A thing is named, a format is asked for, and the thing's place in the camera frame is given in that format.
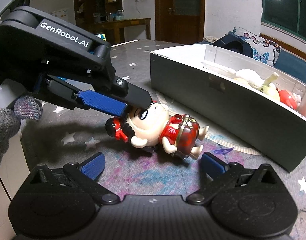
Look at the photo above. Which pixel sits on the wooden side table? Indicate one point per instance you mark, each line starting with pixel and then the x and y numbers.
pixel 128 23

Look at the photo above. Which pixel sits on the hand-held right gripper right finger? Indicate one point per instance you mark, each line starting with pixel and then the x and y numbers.
pixel 212 165

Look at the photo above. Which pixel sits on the glass cup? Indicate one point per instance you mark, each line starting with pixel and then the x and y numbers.
pixel 109 17

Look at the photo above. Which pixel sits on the butterfly print pillow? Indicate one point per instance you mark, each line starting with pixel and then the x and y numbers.
pixel 262 47

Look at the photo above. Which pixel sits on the black-haired doll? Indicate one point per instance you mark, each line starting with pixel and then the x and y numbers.
pixel 148 126

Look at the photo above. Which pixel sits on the blue-lidded glass jar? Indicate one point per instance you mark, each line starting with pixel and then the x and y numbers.
pixel 119 15

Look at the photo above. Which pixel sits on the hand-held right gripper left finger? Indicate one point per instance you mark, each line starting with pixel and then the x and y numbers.
pixel 93 166

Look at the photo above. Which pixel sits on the beige round hat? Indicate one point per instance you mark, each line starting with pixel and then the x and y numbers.
pixel 210 39

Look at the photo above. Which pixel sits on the white plush rabbit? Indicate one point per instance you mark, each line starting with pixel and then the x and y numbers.
pixel 247 76

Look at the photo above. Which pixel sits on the black backpack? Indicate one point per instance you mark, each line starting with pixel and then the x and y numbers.
pixel 232 43

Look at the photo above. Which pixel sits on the red round toy figure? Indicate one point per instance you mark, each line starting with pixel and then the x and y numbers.
pixel 286 97

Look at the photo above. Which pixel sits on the green round toy figure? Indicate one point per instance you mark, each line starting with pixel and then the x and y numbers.
pixel 270 92

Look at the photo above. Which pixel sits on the grey star print tablecloth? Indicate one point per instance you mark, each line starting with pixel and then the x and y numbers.
pixel 133 62

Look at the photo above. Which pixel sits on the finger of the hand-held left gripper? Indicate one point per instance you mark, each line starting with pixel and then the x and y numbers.
pixel 100 102
pixel 135 96

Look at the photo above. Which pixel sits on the person's left hand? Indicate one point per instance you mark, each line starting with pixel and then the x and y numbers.
pixel 5 127

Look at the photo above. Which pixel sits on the grey cardboard box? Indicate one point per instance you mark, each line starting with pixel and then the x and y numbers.
pixel 205 100

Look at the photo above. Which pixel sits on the dark window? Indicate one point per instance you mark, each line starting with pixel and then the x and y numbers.
pixel 285 12

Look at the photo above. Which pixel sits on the blue sofa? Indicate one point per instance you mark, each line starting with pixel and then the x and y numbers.
pixel 297 60

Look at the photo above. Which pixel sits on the brown wooden door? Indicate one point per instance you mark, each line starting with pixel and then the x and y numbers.
pixel 180 30

